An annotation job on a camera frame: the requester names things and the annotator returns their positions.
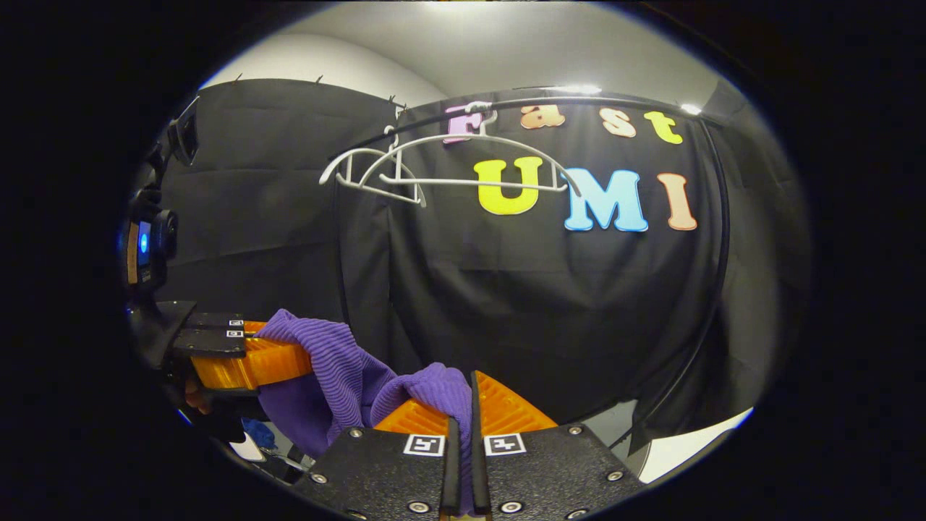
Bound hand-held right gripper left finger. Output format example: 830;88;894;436
292;397;462;521

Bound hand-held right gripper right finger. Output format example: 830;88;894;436
470;370;645;521

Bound purple ribbed jacket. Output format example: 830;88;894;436
255;309;477;516

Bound white plastic clothes hanger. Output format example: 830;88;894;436
319;127;428;208
360;101;583;200

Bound black metal clothes rack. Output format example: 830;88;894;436
329;94;731;453

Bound white flat panel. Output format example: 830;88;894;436
639;407;755;484

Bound black backdrop cloth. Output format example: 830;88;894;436
156;78;811;453

